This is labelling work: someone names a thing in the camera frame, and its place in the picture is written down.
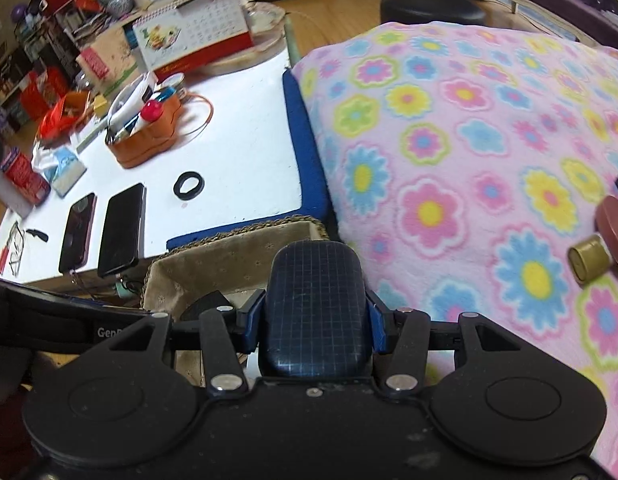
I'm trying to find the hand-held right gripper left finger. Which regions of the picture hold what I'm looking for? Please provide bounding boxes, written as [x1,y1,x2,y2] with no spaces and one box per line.
[96,287,267,393]

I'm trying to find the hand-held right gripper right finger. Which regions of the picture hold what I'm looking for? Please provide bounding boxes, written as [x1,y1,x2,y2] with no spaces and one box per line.
[364,292,520,393]

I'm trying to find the dark blue quilted case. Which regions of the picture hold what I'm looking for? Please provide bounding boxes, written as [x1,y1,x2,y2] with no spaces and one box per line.
[258,241,374,378]

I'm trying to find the beige fabric basket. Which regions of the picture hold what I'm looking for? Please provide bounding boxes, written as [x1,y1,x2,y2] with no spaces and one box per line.
[141,215,330,391]

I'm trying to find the eyeglasses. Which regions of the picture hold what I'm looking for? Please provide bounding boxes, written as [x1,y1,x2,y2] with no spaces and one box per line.
[0,220,27,277]

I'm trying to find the purple smartphone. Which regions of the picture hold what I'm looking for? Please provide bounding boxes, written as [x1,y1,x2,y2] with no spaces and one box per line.
[58,191,98,275]

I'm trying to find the black smartphone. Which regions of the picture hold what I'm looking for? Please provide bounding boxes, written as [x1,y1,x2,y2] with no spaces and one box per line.
[96,182,147,278]

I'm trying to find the red carton box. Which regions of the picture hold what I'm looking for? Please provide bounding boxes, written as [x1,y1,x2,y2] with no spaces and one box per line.
[0,149,52,207]

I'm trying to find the blue tissue pack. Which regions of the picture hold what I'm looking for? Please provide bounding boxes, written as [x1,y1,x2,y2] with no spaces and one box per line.
[34,146,87,198]

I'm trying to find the blue foam pad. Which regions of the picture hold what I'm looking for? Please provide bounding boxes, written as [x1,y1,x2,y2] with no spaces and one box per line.
[166,67,335,253]

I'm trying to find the orange leather tray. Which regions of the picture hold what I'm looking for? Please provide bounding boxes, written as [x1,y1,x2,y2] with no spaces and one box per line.
[105,72,185,170]

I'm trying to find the pink floral blanket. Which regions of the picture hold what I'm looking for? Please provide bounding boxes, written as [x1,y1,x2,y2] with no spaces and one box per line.
[291,20,618,480]

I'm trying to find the red plastic bag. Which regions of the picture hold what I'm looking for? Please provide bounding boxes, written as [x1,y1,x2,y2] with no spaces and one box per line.
[37,91,92,139]

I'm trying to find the gold lipstick tube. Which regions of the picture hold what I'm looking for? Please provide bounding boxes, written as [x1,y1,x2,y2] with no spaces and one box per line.
[568,234,612,283]

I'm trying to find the round brown compact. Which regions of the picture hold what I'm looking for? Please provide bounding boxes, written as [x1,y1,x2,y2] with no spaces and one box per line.
[595,195,618,261]

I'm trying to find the cluttered shelf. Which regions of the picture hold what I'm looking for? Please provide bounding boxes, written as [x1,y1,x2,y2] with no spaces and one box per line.
[0,0,90,126]

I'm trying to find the round wooden tray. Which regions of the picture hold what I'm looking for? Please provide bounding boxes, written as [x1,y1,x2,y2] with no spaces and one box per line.
[209,2,288,78]

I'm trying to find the desk calendar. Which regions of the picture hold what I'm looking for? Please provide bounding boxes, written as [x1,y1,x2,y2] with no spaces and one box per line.
[132,0,255,73]

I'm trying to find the black round stool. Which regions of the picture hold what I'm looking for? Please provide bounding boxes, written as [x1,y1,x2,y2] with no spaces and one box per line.
[379,0,487,26]

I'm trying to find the black ring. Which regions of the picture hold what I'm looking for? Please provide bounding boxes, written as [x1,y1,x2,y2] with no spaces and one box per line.
[173,171,207,200]

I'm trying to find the orange cord loop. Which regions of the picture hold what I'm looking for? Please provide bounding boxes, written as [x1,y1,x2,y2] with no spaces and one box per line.
[176,91,215,136]

